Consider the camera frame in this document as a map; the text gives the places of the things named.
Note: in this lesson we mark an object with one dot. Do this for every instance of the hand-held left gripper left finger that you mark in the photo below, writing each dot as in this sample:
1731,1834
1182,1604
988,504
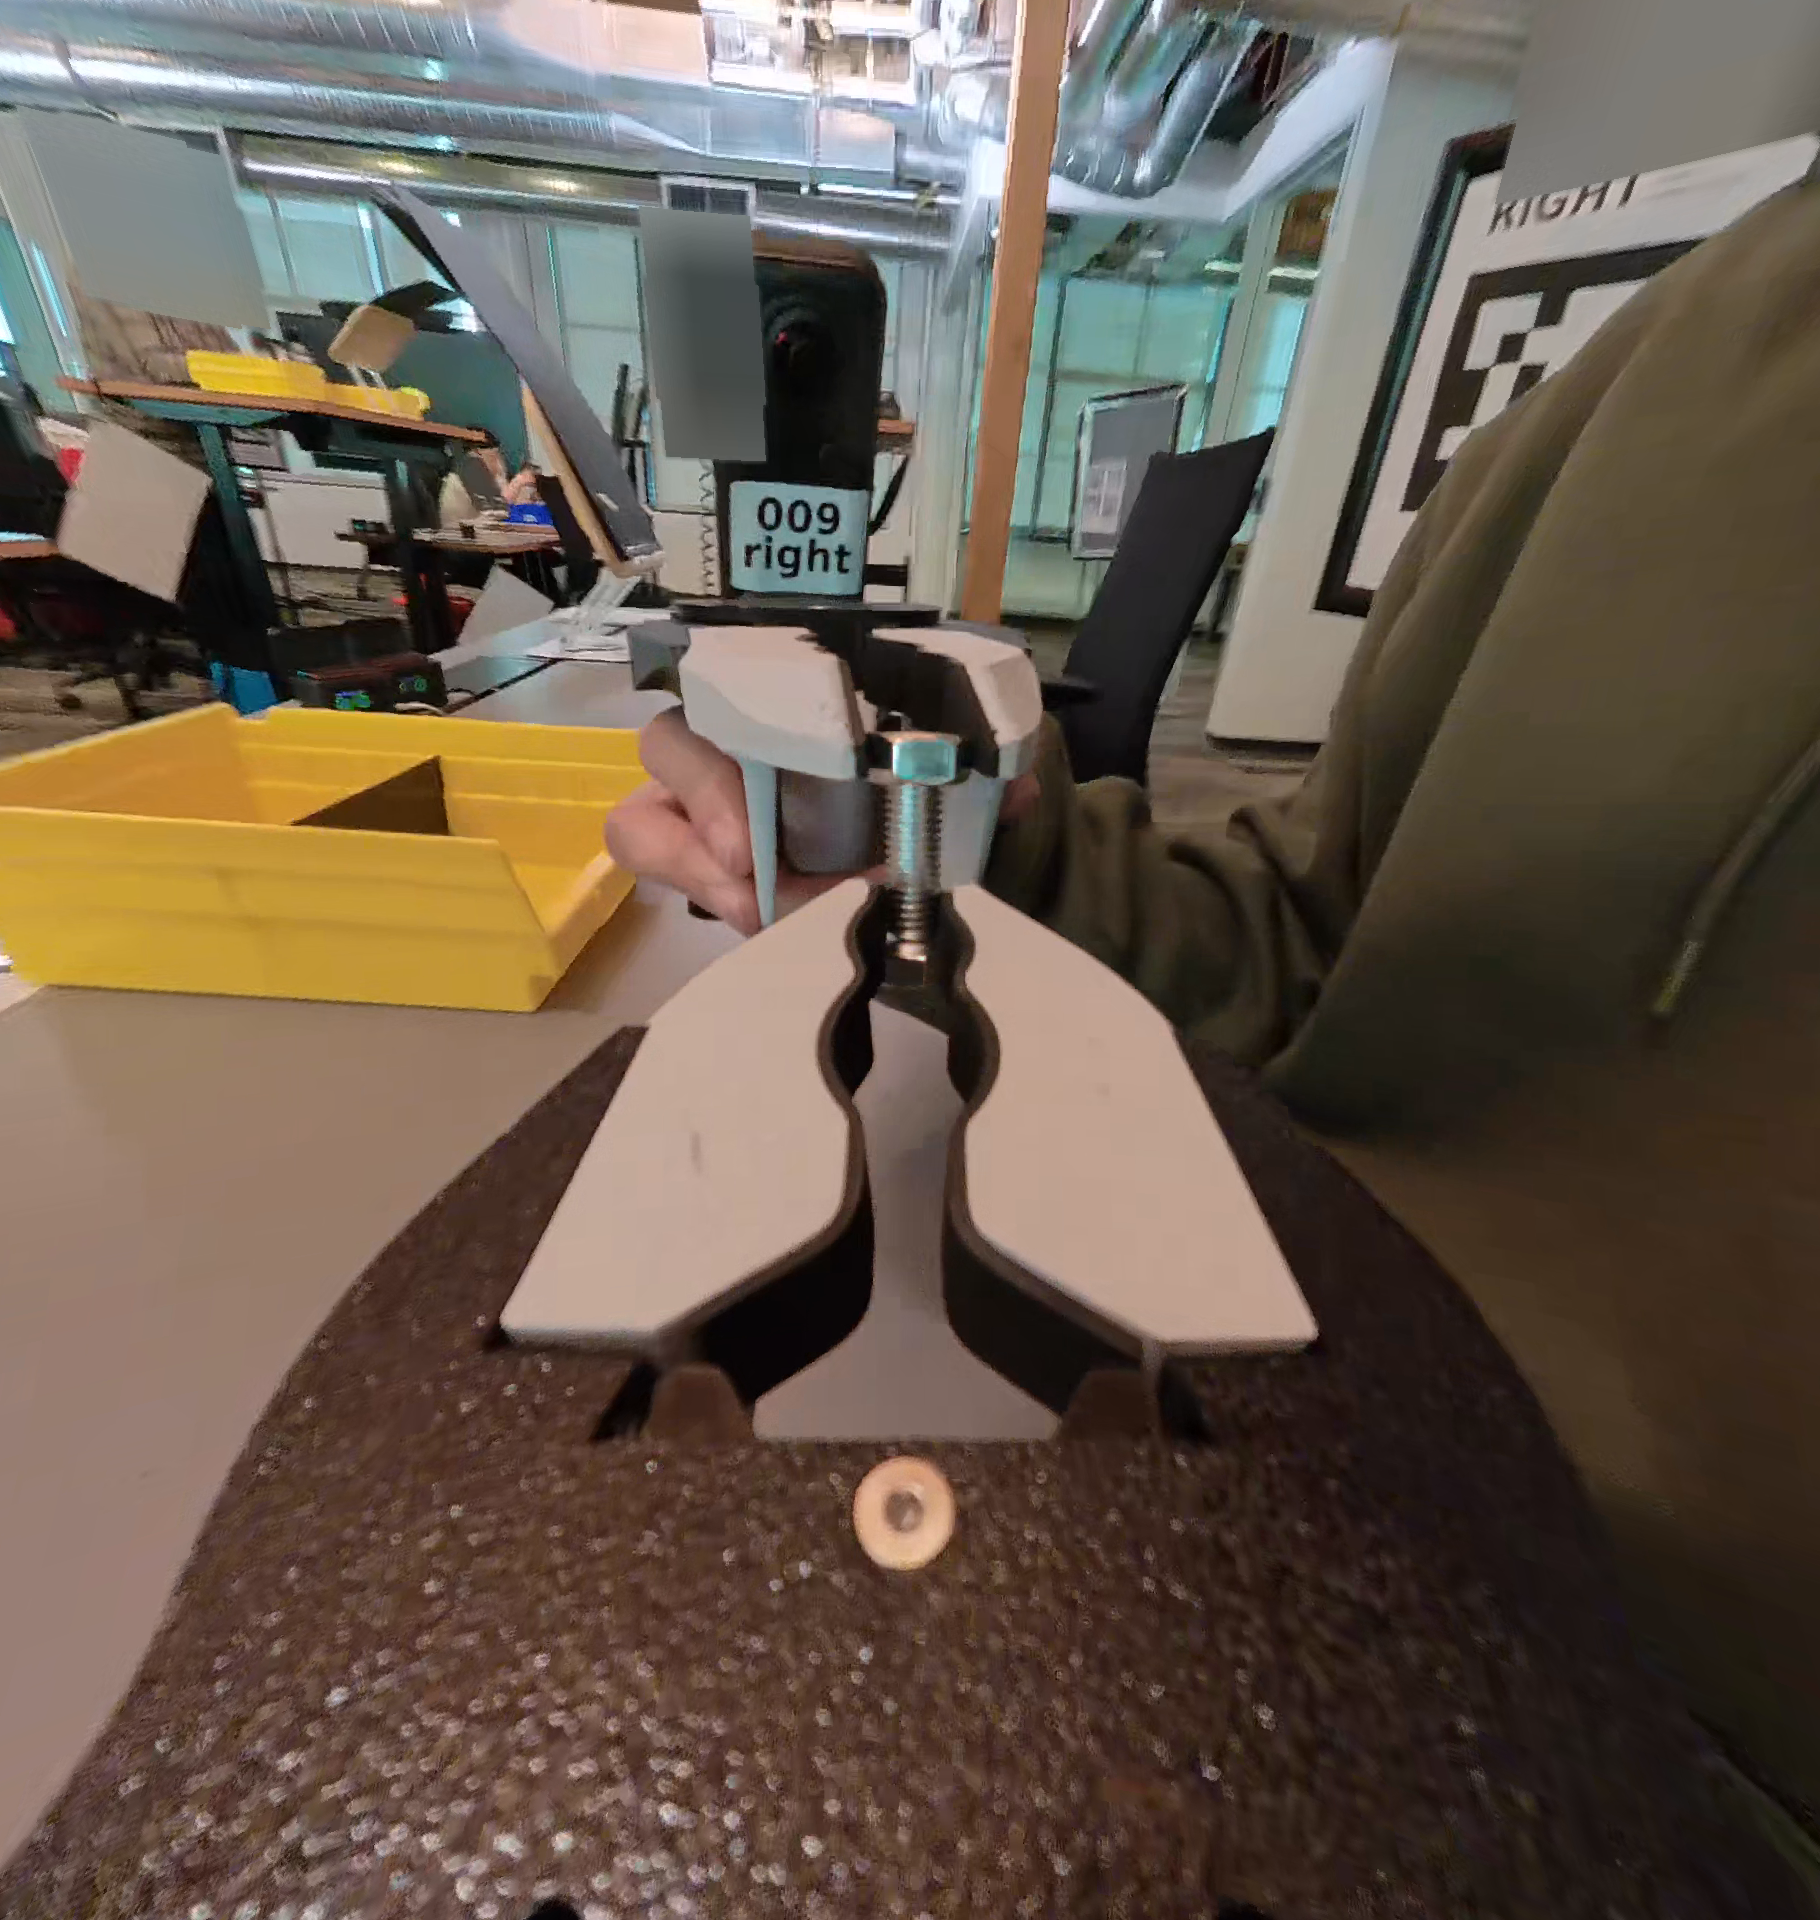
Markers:
698,1170

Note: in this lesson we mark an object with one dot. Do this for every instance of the wooden support post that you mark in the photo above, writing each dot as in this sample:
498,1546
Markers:
1018,298

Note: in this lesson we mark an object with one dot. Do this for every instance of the black battery charger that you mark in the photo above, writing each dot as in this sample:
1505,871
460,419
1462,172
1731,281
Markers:
370,687

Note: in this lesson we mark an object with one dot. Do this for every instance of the black office chair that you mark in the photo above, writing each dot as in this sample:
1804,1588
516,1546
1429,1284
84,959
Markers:
1165,601

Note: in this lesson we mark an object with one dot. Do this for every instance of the blue bag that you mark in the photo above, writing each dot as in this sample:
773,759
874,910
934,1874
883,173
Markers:
243,683

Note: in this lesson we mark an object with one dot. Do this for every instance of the steel hex nut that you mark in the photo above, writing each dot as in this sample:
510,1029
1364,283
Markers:
916,759

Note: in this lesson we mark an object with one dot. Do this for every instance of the person's right forearm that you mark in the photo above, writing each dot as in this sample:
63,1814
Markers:
1194,902

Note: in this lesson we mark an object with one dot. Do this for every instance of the grey desk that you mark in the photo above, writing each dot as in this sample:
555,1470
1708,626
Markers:
175,1199

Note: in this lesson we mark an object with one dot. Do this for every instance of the steel bolt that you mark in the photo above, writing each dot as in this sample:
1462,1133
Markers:
915,871

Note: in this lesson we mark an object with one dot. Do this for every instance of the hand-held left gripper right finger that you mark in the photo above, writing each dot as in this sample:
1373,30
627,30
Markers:
1119,1170

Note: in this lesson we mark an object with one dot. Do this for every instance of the grey notice board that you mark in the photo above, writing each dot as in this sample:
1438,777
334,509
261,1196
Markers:
1130,473

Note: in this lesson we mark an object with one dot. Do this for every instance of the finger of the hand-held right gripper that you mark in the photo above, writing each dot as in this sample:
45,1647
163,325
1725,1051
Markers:
1001,690
773,704

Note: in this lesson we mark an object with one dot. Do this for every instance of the person's right hand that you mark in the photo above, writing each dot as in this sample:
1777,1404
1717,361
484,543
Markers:
685,825

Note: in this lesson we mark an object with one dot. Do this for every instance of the yellow plastic bin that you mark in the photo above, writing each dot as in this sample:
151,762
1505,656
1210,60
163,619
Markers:
251,373
378,403
251,916

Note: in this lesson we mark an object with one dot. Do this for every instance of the standing desk wooden top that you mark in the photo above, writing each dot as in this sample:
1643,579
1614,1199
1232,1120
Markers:
296,410

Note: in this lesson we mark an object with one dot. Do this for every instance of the checkered marker board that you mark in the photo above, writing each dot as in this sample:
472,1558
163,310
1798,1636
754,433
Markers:
1541,298

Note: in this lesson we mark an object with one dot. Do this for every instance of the clear acrylic stand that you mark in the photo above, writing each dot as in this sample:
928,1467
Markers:
609,614

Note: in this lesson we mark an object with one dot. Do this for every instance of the silver ventilation duct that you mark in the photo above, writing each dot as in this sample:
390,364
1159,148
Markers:
402,75

